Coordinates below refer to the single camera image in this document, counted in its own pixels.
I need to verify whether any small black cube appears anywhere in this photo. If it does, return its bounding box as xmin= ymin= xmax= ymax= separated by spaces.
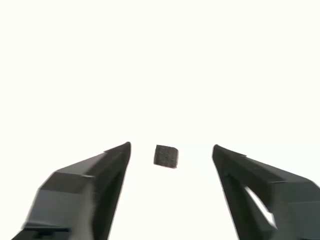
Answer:
xmin=153 ymin=144 xmax=179 ymax=169

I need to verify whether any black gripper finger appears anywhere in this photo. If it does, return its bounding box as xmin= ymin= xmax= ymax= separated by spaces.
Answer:
xmin=11 ymin=141 xmax=132 ymax=240
xmin=212 ymin=144 xmax=320 ymax=240

